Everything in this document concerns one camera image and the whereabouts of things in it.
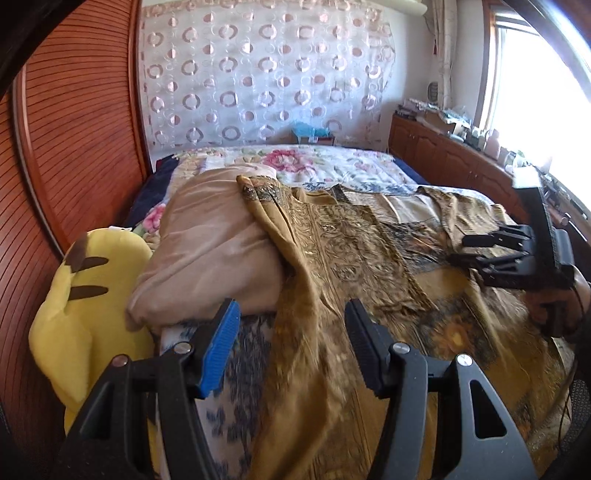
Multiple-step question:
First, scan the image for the bright window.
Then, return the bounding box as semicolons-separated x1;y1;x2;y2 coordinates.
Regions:
486;6;590;205

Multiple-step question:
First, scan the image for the brown wooden low cabinet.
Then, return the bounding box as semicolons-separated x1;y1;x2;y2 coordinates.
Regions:
387;112;591;259

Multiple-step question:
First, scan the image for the person's right hand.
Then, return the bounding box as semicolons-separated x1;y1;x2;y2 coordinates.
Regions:
524;268;590;337

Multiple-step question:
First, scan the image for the yellow plush toy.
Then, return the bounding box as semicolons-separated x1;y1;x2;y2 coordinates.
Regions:
29;228;154;430

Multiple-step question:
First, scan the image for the beige pillow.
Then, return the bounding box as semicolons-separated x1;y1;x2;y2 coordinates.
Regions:
125;164;284;331

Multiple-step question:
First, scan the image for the mustard gold patterned garment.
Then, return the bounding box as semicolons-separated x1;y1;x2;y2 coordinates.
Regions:
238;176;568;479

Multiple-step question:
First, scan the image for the pink floral quilt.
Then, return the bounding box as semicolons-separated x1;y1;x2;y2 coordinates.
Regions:
129;144;424;249

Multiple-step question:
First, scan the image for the box with blue cloth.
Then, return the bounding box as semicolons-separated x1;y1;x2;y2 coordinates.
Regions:
291;122;335;146

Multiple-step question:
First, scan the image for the blue floral white bedsheet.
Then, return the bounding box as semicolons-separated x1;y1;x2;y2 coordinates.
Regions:
156;181;500;480

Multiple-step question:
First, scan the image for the dark navy blanket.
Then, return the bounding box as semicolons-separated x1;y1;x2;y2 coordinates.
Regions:
123;155;179;228

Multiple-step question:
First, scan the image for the red-brown louvered wardrobe door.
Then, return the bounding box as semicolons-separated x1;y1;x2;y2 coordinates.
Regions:
1;1;150;471

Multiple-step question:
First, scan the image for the sheer circle pattern curtain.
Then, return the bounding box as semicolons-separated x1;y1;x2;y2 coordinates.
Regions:
139;1;396;157

